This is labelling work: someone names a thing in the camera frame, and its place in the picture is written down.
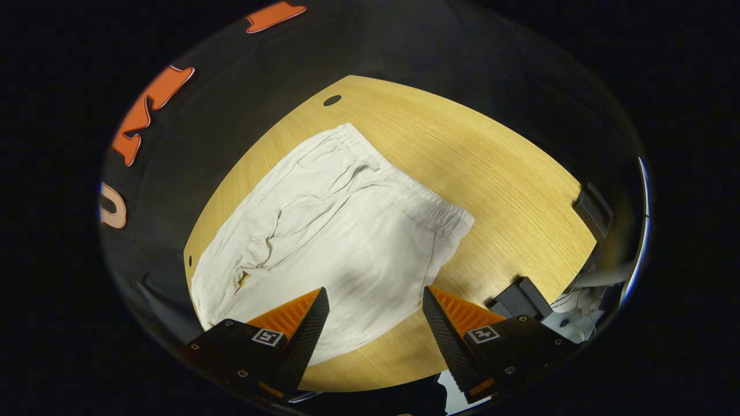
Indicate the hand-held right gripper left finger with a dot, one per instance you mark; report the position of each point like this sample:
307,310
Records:
303,341

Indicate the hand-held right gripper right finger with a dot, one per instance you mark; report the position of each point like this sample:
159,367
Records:
448,341

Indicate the white jeans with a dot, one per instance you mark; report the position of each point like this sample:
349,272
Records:
347,242

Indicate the black table clamp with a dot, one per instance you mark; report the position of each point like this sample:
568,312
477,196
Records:
517,300
592,211

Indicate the black backdrop cloth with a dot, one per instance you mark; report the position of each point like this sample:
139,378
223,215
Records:
231,104

